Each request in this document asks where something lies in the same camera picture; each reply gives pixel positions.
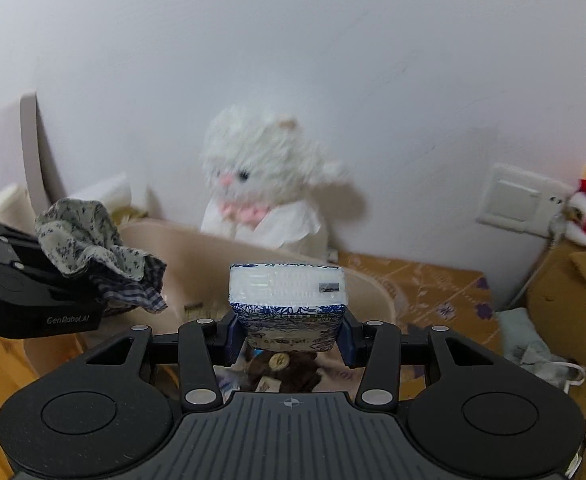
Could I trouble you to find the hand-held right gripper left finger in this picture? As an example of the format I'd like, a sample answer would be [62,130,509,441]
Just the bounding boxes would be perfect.
[87,311,246,408]

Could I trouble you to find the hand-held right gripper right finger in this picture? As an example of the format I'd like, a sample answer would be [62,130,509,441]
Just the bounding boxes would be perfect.
[340,312,498,408]

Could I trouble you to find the blue patterned tissue pack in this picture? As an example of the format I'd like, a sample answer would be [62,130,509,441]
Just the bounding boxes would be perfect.
[228,261,349,352]

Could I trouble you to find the blue floral cloth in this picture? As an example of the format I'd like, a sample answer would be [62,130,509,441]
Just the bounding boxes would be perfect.
[34,199,169,315]

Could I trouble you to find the beige plastic storage bin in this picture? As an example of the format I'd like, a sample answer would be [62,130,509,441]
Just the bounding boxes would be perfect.
[23,220,399,376]

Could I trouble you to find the white thermos bottle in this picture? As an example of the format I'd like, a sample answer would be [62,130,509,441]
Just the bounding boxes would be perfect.
[0,183,31,221]

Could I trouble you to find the brown plush bear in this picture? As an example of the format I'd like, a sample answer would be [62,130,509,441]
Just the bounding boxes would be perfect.
[245,347,324,393]

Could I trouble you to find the gold floral table mat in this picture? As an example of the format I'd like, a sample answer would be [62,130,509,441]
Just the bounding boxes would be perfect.
[340,251,504,386]

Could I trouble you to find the pale upright board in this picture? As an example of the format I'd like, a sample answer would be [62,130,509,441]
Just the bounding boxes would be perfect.
[20,91,69,201]

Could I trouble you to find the white paper tissue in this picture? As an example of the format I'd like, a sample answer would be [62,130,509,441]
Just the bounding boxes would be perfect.
[66,172,134,211]

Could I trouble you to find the gold tissue box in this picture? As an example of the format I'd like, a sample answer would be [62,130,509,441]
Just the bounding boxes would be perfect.
[110,205,149,223]

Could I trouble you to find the light blue cloth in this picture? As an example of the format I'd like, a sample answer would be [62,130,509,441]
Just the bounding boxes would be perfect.
[495,307,554,361]

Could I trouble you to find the white plush sheep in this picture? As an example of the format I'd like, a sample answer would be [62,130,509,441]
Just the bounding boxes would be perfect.
[200,105,349,261]

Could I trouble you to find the white face mask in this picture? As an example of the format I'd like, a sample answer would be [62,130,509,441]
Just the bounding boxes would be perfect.
[518,345,586,391]

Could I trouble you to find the brown capybara plush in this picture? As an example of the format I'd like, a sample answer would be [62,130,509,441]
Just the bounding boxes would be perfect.
[525,240,586,406]

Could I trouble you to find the white charger cable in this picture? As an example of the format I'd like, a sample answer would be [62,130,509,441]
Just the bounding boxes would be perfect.
[508,210,568,311]

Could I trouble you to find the white wall outlet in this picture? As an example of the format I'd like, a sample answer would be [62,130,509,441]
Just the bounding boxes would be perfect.
[475,162,574,236]

